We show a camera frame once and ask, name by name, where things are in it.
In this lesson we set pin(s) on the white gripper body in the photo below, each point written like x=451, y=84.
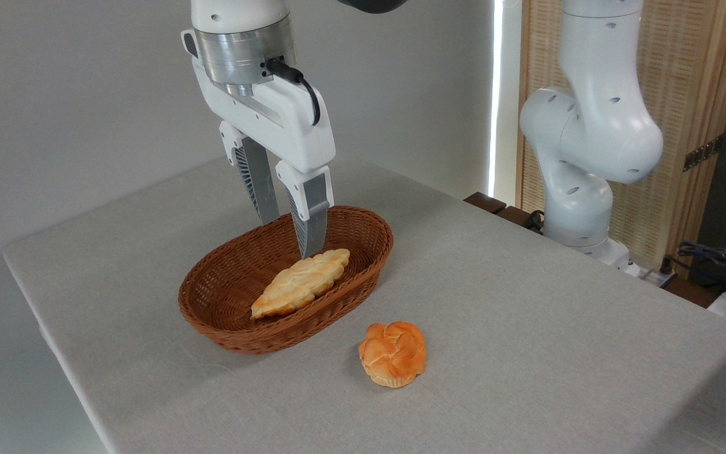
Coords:
x=287, y=123

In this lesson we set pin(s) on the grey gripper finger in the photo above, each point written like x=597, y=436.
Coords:
x=312, y=208
x=261, y=183

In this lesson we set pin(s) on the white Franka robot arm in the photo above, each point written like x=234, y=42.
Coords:
x=596, y=126

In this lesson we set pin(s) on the long leaf-shaped bread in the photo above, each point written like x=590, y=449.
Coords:
x=297, y=284

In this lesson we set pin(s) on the round orange bread roll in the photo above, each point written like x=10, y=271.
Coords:
x=393, y=354

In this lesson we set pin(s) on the silver metal wrist flange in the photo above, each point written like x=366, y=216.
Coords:
x=237, y=53

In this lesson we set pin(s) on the brown wicker oval basket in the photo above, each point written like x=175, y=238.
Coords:
x=224, y=290

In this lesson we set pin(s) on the grey tablecloth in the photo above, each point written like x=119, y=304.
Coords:
x=527, y=328

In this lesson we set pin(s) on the white power strip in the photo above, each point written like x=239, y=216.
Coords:
x=653, y=276

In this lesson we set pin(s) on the black screen hinge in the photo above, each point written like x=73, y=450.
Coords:
x=702, y=153

